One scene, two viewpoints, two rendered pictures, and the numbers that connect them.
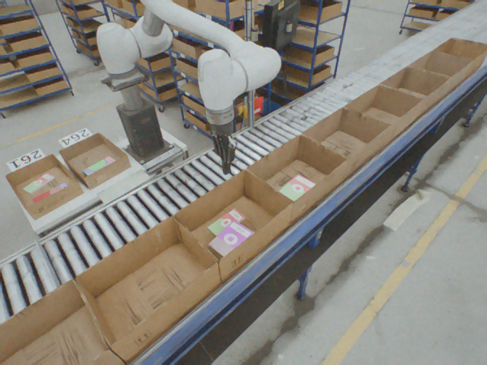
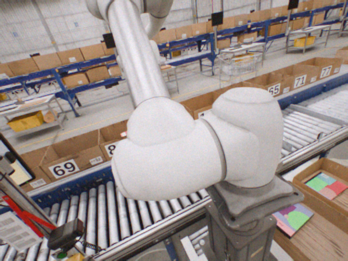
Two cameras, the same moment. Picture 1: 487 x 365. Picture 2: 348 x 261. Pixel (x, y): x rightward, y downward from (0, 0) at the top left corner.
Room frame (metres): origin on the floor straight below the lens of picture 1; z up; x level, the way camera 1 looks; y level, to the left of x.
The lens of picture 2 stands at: (1.98, 0.56, 1.66)
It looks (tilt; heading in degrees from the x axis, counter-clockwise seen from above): 30 degrees down; 202
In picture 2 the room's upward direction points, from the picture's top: 12 degrees counter-clockwise
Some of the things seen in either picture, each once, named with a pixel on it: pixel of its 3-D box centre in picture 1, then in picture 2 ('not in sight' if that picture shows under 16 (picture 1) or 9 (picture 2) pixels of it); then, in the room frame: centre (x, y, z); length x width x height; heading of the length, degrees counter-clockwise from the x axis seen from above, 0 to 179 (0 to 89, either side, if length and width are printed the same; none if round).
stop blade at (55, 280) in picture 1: (53, 276); (265, 135); (0.67, 0.85, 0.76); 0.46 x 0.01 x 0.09; 39
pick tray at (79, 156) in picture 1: (95, 158); (308, 228); (1.47, 0.89, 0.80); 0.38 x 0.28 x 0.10; 43
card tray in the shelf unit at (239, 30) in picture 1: (227, 30); not in sight; (2.55, -0.01, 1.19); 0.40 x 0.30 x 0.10; 39
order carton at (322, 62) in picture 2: not in sight; (316, 68); (-0.48, 1.55, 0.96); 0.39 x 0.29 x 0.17; 129
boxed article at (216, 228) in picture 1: (226, 223); not in sight; (0.81, 0.06, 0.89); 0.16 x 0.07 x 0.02; 129
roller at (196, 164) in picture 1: (217, 181); (165, 184); (1.26, 0.11, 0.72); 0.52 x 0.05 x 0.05; 39
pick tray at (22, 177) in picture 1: (44, 184); (347, 195); (1.26, 1.13, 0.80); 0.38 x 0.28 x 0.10; 42
